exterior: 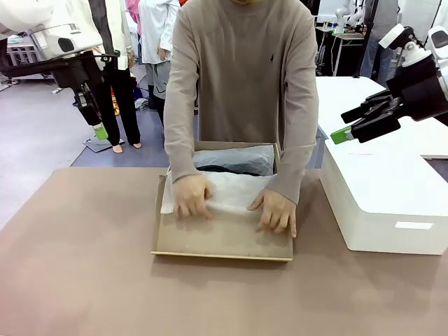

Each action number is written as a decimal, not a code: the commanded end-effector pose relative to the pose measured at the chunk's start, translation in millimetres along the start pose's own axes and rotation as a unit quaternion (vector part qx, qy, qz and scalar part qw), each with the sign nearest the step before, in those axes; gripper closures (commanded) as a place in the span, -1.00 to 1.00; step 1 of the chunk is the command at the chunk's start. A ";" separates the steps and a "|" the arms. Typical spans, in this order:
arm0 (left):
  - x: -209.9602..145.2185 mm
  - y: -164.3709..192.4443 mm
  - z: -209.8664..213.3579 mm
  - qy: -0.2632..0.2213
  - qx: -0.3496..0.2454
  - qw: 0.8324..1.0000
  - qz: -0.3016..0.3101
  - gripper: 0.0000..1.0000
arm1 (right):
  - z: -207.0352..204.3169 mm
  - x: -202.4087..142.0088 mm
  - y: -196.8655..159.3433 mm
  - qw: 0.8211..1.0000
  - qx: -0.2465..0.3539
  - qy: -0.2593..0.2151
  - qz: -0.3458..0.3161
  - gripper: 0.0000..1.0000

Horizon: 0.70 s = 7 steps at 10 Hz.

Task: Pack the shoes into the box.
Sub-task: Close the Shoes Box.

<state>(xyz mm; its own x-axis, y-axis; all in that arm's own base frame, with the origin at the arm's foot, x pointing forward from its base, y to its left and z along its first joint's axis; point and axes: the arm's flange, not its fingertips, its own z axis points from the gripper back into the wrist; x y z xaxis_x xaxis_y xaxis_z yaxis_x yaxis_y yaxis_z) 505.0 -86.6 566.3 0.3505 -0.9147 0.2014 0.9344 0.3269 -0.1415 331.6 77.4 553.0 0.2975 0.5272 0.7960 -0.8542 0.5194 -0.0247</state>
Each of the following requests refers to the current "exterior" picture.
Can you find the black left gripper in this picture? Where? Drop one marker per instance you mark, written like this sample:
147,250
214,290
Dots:
77,71

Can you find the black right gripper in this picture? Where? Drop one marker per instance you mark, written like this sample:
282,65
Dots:
420,91

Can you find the black leather buckle shoe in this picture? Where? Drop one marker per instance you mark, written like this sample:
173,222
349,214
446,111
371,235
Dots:
217,168

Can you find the white tissue paper sheet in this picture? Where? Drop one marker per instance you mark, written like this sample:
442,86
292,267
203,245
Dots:
231,194

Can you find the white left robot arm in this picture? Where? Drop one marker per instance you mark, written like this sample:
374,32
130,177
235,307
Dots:
42,21

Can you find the person's right forearm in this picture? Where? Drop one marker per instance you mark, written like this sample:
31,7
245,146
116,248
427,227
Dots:
182,140

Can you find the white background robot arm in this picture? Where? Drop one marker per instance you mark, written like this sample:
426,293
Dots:
350,15

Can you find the brown cardboard shoe box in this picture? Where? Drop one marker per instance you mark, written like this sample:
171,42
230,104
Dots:
224,241

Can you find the person's right hand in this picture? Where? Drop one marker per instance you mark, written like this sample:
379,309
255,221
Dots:
192,196

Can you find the person's left hand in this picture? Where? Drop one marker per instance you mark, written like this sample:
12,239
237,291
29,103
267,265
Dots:
278,213

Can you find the mannequin in white jacket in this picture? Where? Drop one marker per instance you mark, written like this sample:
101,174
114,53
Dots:
120,98

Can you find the background person in jeans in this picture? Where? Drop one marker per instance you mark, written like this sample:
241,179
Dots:
381,38

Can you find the white background desk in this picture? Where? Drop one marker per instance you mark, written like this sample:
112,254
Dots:
343,36

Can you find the grey background work table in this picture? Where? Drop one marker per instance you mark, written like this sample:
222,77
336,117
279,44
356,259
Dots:
21,52

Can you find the pink hanging garment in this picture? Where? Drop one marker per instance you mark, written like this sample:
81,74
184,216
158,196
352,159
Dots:
133,15

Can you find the person in beige sweater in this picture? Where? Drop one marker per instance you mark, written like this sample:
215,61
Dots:
245,87

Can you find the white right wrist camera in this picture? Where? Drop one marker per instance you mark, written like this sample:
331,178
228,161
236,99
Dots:
393,35

